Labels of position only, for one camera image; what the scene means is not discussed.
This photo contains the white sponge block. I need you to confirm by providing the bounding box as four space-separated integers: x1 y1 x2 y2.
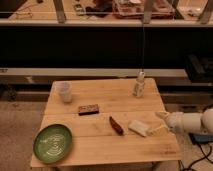
128 120 150 137

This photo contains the black cable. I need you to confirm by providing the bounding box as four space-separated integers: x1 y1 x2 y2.
179 142 213 171

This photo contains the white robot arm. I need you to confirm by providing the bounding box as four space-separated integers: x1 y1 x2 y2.
149 108 213 135

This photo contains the translucent plastic cup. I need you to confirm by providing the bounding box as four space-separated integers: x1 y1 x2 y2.
56 82 72 103

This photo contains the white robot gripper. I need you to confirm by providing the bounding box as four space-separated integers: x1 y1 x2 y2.
148 111 183 136

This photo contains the small clear plastic bottle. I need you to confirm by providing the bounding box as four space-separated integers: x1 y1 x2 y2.
133 71 145 97

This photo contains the wooden folding table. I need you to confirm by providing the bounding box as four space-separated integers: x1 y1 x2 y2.
41 78 181 166

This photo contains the green ceramic plate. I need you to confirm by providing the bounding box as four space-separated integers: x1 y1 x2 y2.
33 124 73 164

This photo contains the brown rectangular block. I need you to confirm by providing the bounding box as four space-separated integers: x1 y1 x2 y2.
78 104 99 115

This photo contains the dark red chili pepper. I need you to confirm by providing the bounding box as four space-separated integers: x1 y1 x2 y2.
109 116 124 135

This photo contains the long metal rail shelf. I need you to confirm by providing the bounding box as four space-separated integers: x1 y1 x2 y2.
0 67 213 88

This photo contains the blue robot base box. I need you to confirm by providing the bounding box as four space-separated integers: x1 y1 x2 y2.
189 134 213 144

